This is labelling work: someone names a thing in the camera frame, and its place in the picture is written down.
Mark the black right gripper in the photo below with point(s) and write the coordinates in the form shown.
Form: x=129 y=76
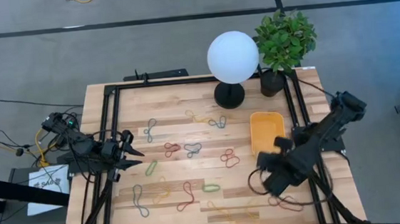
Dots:
x=283 y=171

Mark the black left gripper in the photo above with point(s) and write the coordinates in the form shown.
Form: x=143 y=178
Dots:
x=114 y=176

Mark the blue rubber band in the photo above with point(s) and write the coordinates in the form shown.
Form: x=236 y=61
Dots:
x=135 y=199
x=190 y=152
x=149 y=137

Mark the red rubber band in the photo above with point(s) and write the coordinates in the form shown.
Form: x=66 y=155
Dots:
x=191 y=195
x=228 y=157
x=169 y=151
x=286 y=205

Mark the yellow rubber band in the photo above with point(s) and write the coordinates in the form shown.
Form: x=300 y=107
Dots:
x=197 y=118
x=166 y=191
x=222 y=212

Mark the teal rubber band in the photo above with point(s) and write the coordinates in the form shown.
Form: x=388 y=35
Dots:
x=218 y=125

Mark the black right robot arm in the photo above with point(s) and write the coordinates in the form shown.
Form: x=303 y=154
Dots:
x=329 y=125

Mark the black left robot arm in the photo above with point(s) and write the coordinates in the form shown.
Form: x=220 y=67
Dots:
x=77 y=137

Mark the orange plastic bin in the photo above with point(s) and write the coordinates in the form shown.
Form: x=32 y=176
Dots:
x=264 y=128

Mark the white paper sheet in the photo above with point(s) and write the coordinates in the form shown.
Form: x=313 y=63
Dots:
x=56 y=173

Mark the black flat device box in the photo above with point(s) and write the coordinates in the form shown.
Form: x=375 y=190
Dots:
x=161 y=74

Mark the white globe table lamp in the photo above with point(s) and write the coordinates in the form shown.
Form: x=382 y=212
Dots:
x=233 y=57

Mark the grey floor case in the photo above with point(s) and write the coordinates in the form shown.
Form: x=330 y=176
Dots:
x=18 y=215

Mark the green potted plant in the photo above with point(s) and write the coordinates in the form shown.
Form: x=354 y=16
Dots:
x=284 y=41

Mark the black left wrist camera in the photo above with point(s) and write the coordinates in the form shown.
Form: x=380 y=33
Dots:
x=110 y=149

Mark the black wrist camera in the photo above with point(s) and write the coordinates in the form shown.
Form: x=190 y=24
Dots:
x=283 y=144
x=110 y=149

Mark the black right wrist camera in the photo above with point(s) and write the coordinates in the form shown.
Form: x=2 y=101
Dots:
x=283 y=144

